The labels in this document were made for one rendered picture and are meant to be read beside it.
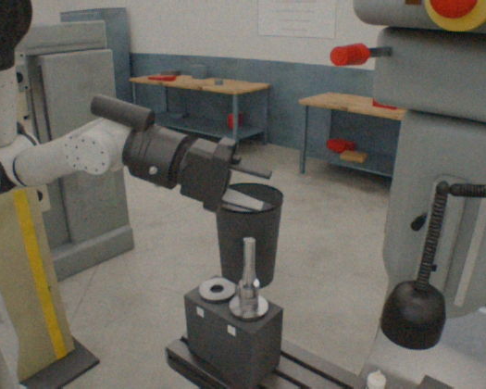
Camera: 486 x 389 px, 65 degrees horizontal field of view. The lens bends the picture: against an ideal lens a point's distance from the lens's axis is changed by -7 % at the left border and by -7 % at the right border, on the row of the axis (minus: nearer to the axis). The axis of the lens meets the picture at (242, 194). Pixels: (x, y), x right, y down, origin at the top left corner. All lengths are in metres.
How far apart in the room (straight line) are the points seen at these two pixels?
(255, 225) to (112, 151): 2.02
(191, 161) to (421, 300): 0.36
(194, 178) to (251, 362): 0.52
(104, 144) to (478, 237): 0.53
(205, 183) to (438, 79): 0.34
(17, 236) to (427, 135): 1.84
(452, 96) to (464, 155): 0.09
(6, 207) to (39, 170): 1.27
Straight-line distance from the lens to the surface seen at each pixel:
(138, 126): 0.63
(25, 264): 2.17
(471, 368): 1.22
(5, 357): 0.79
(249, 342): 0.95
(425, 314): 0.48
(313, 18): 5.54
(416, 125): 0.58
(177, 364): 1.19
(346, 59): 0.41
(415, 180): 0.60
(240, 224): 2.59
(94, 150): 0.63
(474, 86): 0.52
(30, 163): 0.78
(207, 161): 0.59
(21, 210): 2.06
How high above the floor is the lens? 1.73
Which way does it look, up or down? 24 degrees down
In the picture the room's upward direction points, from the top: straight up
